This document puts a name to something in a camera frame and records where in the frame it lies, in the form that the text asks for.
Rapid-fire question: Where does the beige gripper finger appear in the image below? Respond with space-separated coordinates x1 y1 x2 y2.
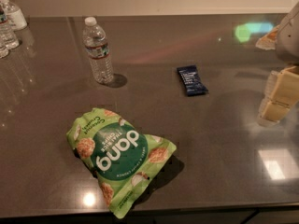
257 66 299 127
255 25 279 50

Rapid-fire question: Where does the dark blue rxbar wrapper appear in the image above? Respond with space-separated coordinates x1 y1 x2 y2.
177 65 208 96

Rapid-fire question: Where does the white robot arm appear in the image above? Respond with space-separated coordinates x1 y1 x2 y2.
256 2 299 127

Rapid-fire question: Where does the green dang chips bag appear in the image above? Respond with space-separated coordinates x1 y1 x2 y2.
66 108 177 218

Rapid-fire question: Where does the clear plastic water bottle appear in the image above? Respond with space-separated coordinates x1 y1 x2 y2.
82 17 114 84

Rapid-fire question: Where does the white pump sanitizer bottle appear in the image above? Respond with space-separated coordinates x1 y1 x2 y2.
0 0 27 31

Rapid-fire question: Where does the water bottle at left edge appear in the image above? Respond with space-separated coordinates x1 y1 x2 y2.
0 7 20 49

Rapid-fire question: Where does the clear bottle at far left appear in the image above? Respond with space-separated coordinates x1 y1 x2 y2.
0 37 8 58

